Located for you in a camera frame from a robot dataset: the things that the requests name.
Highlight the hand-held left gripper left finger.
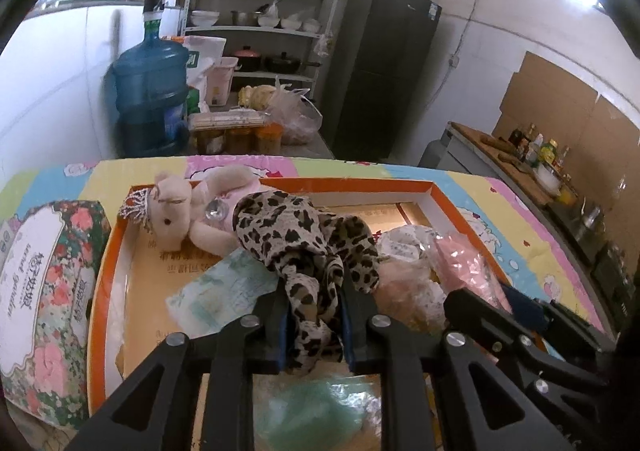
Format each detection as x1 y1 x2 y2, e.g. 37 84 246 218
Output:
65 281 296 451

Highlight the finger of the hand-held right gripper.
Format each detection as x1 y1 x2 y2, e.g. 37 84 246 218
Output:
444 287 608 412
497 281 618 357

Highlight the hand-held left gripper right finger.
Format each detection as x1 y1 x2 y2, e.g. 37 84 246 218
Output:
340 276 576 451

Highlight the pink cloth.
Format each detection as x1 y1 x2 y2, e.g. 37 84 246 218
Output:
432 231 513 312

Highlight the pale green tissue pack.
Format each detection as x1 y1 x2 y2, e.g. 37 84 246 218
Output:
165 248 281 337

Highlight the brown item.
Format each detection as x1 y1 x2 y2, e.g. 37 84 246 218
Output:
372 258 451 332

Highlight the green towel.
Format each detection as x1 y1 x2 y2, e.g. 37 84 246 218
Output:
255 376 381 451

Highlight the leopard print scarf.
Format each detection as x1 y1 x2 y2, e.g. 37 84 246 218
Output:
232 190 383 374

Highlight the orange rimmed cardboard box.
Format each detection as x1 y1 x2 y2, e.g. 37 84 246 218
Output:
85 176 608 451

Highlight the pink dressed plush bear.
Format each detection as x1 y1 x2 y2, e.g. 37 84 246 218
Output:
117 165 263 257

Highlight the cartoon printed blanket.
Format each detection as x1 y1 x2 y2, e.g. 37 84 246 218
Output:
0 154 621 451

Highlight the cluster of condiment bottles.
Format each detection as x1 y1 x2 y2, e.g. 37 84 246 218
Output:
507 124 576 202

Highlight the kitchen counter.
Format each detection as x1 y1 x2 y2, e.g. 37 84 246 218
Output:
420 121 640 332

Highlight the orange filled jar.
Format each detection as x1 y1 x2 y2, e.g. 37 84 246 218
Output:
256 124 285 152
195 128 225 154
226 128 253 154

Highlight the cardboard sheet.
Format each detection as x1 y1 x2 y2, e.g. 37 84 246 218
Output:
499 51 640 192

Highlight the clear plastic bag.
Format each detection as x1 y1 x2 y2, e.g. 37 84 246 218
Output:
265 76 323 144

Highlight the floral tissue pack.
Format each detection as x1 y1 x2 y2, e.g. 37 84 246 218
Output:
0 198 113 432

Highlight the yellow food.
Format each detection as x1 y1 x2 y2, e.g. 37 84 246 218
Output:
237 84 278 109

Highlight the pink plastic bin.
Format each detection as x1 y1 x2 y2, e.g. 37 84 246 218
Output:
205 56 240 107

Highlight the dark grey fridge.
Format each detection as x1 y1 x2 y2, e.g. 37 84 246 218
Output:
330 0 443 163

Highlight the black wok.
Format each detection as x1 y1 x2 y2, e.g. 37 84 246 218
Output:
264 52 321 74

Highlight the white sack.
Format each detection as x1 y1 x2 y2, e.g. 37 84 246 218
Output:
182 35 227 114

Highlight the red lidded pot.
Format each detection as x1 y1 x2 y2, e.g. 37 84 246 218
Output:
232 46 262 72

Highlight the blue water jug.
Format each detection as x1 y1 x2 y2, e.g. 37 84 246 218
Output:
111 18 192 157

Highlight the white metal shelf rack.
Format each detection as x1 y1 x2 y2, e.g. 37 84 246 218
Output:
177 0 353 97

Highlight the black white water pump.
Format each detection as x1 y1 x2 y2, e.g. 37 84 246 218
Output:
144 0 167 37

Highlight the wall cable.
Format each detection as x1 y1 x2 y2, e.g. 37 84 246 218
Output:
435 0 501 97

